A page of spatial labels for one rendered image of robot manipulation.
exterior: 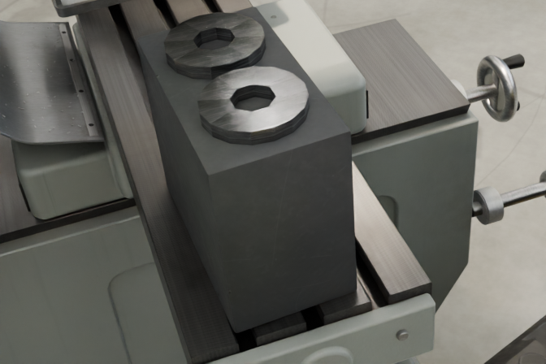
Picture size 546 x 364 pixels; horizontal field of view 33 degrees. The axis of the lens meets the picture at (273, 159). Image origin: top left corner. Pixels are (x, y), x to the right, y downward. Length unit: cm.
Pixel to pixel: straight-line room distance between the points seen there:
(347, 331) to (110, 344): 68
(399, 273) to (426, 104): 57
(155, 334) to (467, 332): 81
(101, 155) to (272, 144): 54
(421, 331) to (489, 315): 122
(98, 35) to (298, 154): 59
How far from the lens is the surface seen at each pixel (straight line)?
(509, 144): 252
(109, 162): 122
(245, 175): 69
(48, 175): 122
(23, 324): 139
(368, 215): 91
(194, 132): 73
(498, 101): 160
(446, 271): 160
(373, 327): 83
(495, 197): 152
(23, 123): 120
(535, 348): 124
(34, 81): 129
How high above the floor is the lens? 157
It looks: 40 degrees down
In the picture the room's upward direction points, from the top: 6 degrees counter-clockwise
